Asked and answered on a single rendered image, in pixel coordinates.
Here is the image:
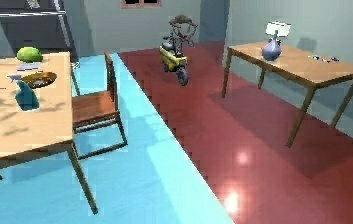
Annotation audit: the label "yellow scooter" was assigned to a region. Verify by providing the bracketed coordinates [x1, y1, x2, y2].
[159, 35, 190, 87]

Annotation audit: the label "brown wooden chair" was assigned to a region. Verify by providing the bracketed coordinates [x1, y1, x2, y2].
[71, 50, 129, 160]

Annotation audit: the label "dark twisted house plant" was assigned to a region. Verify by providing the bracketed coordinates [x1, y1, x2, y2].
[168, 14, 199, 48]

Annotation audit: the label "brown framed window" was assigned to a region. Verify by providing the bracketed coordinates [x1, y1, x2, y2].
[120, 0, 162, 9]

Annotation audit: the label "blue table lamp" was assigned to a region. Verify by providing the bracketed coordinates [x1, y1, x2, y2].
[261, 21, 292, 62]

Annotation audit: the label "brown wooden side table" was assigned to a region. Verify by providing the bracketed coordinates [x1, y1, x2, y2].
[221, 41, 353, 148]

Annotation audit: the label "brown round bowl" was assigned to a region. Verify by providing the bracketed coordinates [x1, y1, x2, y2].
[21, 71, 58, 90]

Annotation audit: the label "teal spray bottle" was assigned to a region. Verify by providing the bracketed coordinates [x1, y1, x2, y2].
[7, 73, 41, 112]

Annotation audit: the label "light wooden dining table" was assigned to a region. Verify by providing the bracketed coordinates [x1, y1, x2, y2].
[0, 51, 99, 215]

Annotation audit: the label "small dark keys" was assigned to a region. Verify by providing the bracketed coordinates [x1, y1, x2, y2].
[307, 54, 340, 64]

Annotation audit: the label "green lettuce head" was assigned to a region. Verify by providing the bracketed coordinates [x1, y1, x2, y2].
[16, 46, 44, 64]

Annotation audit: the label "dark grey cupboard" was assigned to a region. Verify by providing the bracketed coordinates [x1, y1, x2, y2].
[0, 0, 79, 58]

